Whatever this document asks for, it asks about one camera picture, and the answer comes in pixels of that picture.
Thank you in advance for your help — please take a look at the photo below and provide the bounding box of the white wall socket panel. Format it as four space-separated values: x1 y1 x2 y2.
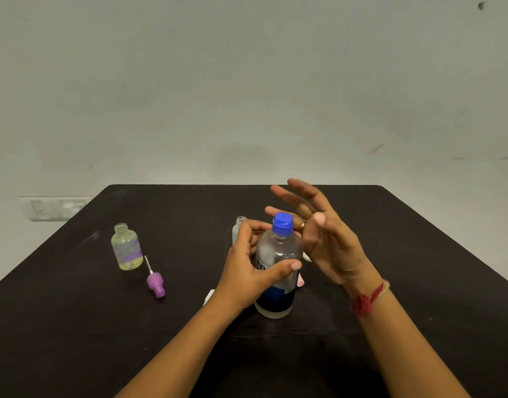
20 196 93 222

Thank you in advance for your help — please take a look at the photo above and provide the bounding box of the purple spray cap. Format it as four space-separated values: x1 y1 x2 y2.
144 255 167 300

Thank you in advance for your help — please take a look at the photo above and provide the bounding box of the person's right hand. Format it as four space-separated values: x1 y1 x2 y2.
265 178 385 301

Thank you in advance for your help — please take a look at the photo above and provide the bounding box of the white plug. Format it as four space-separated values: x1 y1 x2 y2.
59 199 88 218

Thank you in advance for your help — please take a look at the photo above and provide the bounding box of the blue screw cap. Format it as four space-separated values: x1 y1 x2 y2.
272 212 294 238

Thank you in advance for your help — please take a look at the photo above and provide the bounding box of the large clear bottle blue label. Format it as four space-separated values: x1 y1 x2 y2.
254 229 304 320

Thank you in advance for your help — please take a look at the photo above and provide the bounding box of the person's left forearm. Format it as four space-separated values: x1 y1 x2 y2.
115 294 246 398

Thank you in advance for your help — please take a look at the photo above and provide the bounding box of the small round bottle purple print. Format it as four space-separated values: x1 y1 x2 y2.
111 222 144 271

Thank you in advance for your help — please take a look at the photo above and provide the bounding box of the person's left hand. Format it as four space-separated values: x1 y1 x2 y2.
214 219 303 316

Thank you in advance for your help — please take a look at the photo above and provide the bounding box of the red thread wristband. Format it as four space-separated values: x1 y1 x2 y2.
351 279 391 316

